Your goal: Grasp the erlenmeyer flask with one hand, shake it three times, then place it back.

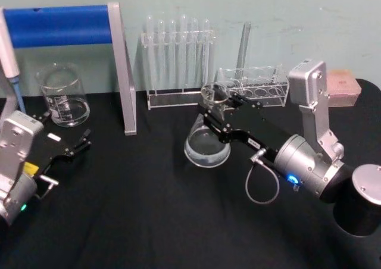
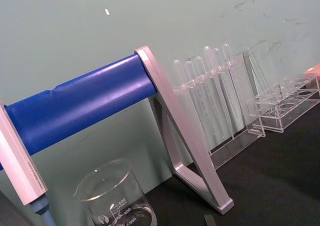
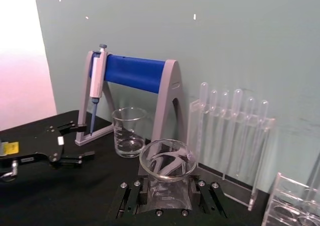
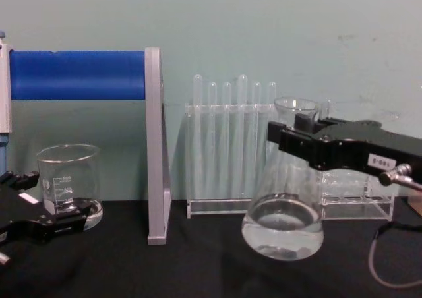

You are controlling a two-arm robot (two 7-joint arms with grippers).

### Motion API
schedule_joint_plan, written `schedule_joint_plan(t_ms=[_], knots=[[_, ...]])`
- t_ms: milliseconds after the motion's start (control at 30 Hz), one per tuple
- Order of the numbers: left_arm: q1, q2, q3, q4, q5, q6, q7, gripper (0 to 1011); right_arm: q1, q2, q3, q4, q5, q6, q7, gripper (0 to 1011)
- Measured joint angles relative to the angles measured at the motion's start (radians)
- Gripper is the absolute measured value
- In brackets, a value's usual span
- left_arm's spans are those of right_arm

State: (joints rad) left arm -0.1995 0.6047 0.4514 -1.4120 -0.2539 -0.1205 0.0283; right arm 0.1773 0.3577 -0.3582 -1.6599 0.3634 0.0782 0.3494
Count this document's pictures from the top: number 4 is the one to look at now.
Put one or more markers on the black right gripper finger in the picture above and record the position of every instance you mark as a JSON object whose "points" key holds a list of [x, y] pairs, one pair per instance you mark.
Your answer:
{"points": [[293, 141], [303, 122]]}

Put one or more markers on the brown cardboard piece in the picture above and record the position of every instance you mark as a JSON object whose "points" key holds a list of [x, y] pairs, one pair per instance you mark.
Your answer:
{"points": [[416, 205]]}

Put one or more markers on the white and blue pipette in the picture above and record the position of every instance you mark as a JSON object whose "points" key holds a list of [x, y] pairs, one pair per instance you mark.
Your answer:
{"points": [[4, 90]]}

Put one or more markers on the clear rack with round holes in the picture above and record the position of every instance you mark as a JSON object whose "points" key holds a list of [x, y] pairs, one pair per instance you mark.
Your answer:
{"points": [[359, 209]]}

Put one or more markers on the blue cylindrical bar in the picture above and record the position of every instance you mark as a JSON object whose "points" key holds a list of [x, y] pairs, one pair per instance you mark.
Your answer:
{"points": [[76, 75]]}

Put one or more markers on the black table cloth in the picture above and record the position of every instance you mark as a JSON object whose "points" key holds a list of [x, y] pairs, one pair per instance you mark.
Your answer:
{"points": [[198, 271]]}

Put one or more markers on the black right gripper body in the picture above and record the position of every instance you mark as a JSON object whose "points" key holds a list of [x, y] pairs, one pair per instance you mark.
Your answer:
{"points": [[359, 149]]}

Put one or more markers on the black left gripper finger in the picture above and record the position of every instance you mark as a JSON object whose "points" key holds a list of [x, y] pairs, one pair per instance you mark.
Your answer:
{"points": [[23, 179], [62, 220]]}

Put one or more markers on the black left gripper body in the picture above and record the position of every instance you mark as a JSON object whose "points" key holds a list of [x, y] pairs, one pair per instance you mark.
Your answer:
{"points": [[23, 209]]}

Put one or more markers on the clear acrylic tube rack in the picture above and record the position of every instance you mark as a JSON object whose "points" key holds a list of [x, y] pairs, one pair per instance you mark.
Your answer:
{"points": [[230, 209]]}

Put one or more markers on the glass conical flask with water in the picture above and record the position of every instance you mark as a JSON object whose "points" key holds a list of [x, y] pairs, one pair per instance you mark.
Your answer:
{"points": [[282, 225]]}

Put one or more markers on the short clear test tube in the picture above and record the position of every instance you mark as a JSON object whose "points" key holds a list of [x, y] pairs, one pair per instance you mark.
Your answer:
{"points": [[326, 108]]}

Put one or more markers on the grey stand upright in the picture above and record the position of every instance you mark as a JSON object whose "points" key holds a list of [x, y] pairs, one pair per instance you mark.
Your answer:
{"points": [[154, 146]]}

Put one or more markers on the clear glass beaker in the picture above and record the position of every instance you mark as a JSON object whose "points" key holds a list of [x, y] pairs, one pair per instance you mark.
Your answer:
{"points": [[69, 166]]}

